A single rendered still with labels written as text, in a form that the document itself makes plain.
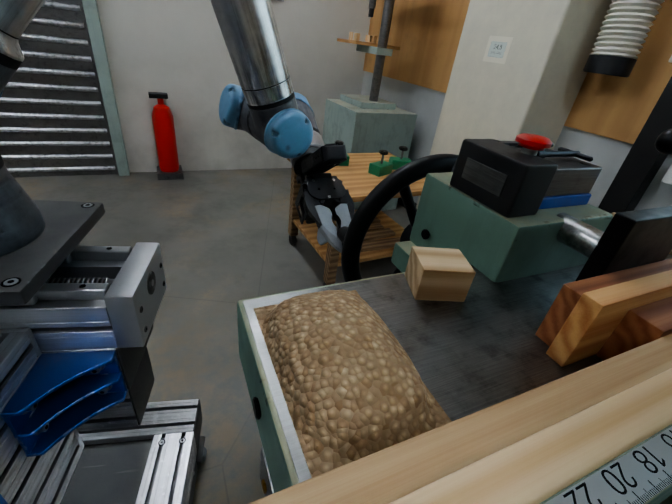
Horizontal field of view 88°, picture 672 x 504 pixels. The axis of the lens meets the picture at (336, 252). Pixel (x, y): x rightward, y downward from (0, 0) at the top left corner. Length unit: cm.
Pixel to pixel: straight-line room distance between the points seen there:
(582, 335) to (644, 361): 3
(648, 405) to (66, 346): 58
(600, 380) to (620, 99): 170
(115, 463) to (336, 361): 87
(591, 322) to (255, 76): 48
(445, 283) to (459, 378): 8
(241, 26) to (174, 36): 247
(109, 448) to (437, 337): 90
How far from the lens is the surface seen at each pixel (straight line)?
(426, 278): 29
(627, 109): 187
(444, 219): 40
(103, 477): 103
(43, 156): 319
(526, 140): 36
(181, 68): 303
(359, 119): 233
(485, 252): 36
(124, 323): 54
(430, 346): 26
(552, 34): 175
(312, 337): 22
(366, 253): 175
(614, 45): 175
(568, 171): 40
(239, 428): 127
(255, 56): 55
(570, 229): 38
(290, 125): 56
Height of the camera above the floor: 108
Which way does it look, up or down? 31 degrees down
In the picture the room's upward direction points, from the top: 8 degrees clockwise
